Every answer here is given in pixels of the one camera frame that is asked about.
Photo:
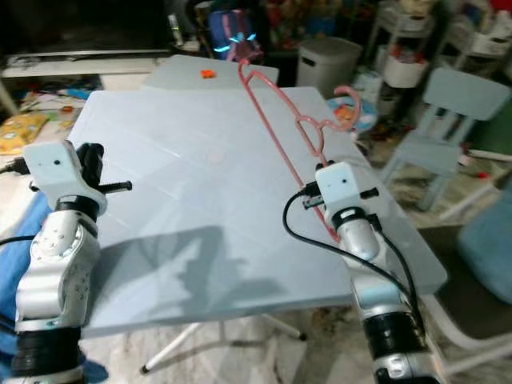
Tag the pale grey waste bin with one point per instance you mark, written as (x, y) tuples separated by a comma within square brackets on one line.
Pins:
[(328, 64)]

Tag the white trolley cart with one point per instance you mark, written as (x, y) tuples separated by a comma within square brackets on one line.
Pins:
[(404, 72), (484, 44)]

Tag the black television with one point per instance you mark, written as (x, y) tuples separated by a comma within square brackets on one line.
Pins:
[(84, 24)]

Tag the yellow toy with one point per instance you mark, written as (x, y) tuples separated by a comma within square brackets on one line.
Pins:
[(22, 136)]

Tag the large pale grey folding table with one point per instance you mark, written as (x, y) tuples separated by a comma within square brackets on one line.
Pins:
[(208, 208)]

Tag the dark blue backpack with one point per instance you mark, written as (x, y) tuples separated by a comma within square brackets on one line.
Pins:
[(234, 36)]

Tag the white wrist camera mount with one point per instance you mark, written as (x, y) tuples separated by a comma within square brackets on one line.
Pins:
[(52, 164), (340, 188)]

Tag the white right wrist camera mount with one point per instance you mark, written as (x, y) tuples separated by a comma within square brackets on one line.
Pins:
[(340, 188)]

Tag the colourful toy pack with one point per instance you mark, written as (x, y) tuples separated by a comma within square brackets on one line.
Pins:
[(356, 112)]

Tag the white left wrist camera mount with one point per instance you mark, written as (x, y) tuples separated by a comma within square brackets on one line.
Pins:
[(52, 164)]

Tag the white television bench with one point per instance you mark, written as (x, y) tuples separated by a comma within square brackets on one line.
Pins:
[(84, 66)]

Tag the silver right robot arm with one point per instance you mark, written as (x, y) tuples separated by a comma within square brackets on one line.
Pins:
[(376, 280)]

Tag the light blue cushion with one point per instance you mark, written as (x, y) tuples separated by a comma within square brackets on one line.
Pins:
[(488, 252)]

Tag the pink clothes hanger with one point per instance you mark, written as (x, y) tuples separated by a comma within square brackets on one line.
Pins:
[(272, 122)]

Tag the small pale grey table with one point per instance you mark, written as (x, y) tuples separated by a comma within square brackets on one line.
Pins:
[(232, 74)]

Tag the small orange block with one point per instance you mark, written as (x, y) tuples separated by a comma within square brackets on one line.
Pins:
[(208, 74)]

